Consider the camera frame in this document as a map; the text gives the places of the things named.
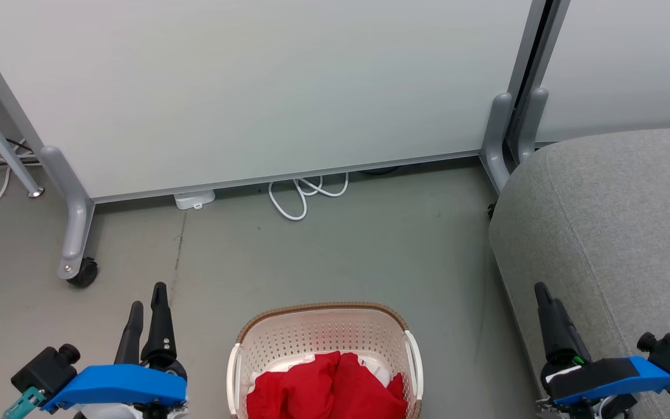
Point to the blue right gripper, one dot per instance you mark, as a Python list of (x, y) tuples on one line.
[(608, 375)]

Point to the large white partition panel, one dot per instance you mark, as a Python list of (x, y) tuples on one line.
[(253, 87)]

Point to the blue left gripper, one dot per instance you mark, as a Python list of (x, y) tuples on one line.
[(120, 384)]

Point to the narrow white partition panel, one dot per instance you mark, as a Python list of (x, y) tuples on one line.
[(626, 64)]

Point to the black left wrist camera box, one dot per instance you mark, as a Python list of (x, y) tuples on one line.
[(44, 369)]

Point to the teal left camera connector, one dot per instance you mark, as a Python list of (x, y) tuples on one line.
[(24, 402)]

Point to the cream perforated laundry basket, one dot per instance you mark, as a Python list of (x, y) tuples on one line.
[(323, 331)]

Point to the small black caster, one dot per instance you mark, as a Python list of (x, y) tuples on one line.
[(491, 210)]

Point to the white power adapter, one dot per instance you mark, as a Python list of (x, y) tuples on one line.
[(194, 199)]

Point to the black caster wheel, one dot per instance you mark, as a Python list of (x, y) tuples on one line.
[(85, 272)]

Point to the grey partition foot with caster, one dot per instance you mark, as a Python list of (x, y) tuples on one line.
[(76, 221)]

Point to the grey fabric sofa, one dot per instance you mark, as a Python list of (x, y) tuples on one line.
[(620, 233)]

